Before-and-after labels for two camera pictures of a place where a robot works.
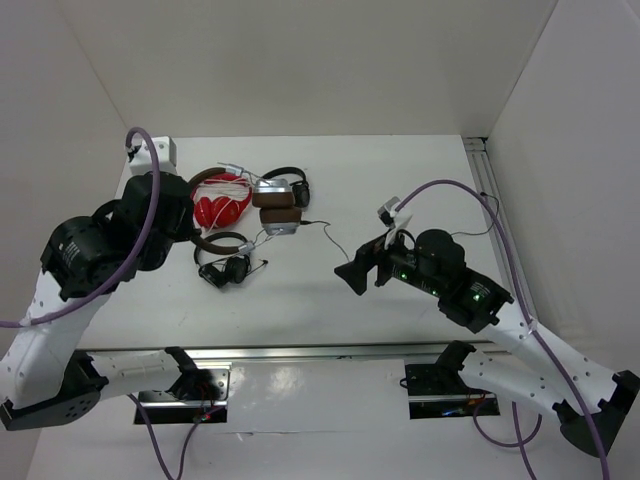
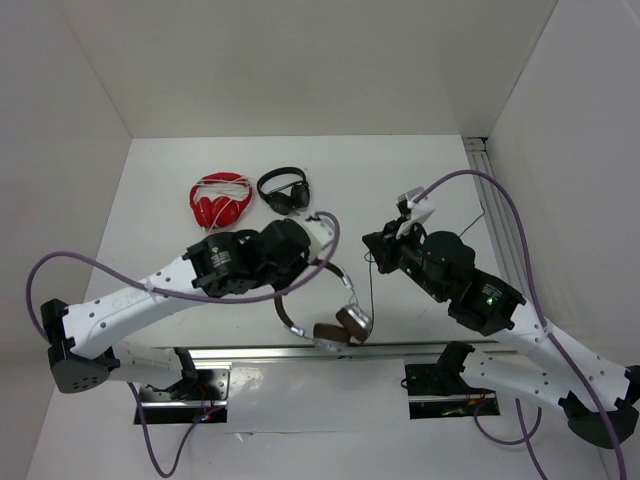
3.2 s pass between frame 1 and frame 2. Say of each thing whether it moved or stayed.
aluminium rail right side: stayed
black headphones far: stayed
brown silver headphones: moved
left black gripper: moved
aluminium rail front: stayed
